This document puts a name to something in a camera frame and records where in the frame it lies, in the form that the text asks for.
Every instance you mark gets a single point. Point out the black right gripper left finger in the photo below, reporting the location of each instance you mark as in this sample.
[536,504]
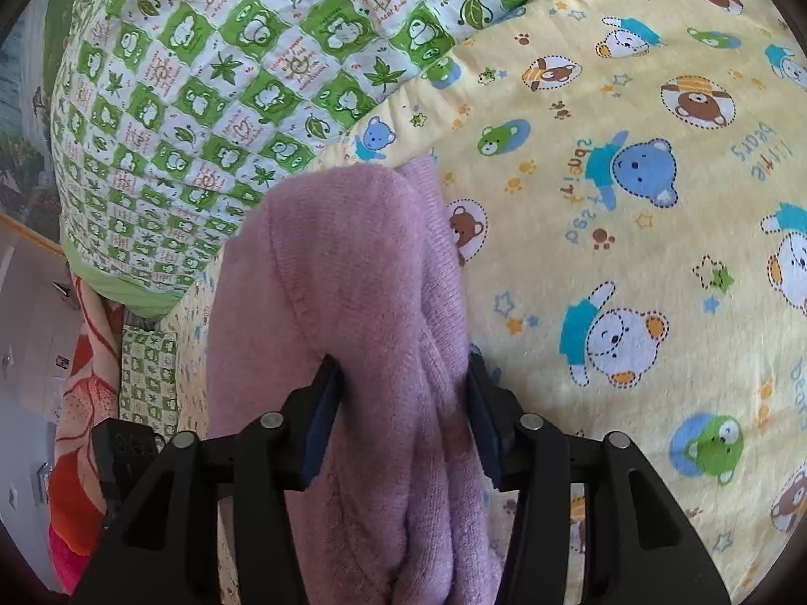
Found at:
[309,415]

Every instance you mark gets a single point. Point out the yellow bear print bedsheet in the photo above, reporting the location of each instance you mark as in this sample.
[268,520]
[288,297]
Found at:
[631,179]

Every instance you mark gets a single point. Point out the red orange floral blanket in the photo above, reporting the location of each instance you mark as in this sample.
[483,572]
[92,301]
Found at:
[91,395]

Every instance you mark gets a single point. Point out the framed landscape wall painting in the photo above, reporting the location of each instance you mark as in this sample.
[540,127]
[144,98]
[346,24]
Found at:
[31,56]

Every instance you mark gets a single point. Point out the green white checkered quilt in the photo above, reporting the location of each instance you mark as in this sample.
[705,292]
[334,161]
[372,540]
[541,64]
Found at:
[171,118]

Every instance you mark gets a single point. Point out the purple knitted sweater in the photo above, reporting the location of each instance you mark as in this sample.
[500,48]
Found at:
[359,263]

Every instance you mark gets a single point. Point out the green patterned pillow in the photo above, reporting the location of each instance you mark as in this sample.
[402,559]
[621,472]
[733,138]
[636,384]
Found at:
[148,393]

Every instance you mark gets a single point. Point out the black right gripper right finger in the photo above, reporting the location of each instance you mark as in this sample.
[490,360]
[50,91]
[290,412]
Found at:
[493,413]

